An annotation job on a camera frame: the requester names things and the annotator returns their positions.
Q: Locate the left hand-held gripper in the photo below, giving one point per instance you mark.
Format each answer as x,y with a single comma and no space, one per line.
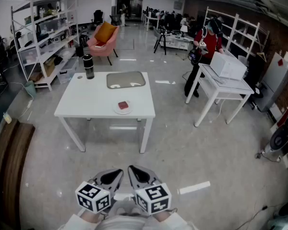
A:
92,196

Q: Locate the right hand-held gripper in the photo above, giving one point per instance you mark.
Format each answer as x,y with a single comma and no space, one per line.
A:
153,199

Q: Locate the white round plate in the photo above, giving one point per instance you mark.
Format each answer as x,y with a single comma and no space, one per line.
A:
128,110

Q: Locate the red square cake piece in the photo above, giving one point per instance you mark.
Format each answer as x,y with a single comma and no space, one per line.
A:
123,105

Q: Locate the grey serving tray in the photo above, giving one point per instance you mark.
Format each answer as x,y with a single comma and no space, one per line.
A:
126,79

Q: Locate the person's left forearm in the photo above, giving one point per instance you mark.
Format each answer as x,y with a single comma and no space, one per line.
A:
88,217

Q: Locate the person's right forearm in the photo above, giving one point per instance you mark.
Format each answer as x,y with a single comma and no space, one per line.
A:
163,216

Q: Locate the person's torso in white coat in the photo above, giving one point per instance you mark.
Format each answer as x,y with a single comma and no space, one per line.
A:
124,224

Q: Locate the white power strip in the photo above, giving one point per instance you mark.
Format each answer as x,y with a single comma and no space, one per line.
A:
29,104

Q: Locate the black water bottle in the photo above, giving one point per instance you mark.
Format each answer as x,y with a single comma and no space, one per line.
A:
88,68

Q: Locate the clear plastic storage bin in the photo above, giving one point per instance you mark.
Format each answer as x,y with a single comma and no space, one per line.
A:
68,71

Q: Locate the small yellowish bottle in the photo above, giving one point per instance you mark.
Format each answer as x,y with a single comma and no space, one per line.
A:
7,118

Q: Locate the pale green waste bin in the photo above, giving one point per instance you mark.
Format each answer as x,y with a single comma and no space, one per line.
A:
30,90

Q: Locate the grey oblong device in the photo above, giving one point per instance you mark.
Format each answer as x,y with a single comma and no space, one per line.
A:
219,79

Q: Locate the white side table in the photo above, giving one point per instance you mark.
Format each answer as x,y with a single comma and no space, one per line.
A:
230,87

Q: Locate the brown cardboard box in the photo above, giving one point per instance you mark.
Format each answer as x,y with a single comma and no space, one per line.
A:
49,68

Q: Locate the pink armchair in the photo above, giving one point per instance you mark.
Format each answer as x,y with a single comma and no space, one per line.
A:
103,49

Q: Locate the red book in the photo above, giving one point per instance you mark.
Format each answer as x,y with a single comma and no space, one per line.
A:
99,45

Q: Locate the white microwave oven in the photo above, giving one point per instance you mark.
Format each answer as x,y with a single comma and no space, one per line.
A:
228,66

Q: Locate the grey round appliance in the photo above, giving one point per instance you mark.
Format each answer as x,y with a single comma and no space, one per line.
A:
279,138

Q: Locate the black backpack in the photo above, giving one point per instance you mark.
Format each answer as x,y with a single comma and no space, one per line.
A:
84,41

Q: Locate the black tripod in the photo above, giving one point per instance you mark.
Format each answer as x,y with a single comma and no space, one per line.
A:
161,38

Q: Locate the low white table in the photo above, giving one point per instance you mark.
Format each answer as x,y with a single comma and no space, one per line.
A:
175,41

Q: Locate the teal grey floor appliance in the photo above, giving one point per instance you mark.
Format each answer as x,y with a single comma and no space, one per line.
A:
285,219

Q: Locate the orange cushion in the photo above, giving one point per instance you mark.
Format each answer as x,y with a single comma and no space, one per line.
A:
105,31

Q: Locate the red box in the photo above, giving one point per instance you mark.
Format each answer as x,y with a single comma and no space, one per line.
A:
286,117

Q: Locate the white cabinet with red sticker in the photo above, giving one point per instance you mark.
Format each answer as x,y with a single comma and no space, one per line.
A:
274,80

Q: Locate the black office chair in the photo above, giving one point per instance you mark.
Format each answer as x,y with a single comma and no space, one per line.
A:
98,17

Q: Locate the wooden clothes hanger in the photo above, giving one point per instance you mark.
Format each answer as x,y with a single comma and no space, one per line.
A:
261,56

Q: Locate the dark glass door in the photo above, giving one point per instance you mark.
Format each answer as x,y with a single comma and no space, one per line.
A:
134,6

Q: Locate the empty white shelf rack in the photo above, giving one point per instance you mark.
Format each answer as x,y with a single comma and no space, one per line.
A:
235,26

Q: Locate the white shelf rack with clutter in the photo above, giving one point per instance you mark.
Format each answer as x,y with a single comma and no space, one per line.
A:
31,13

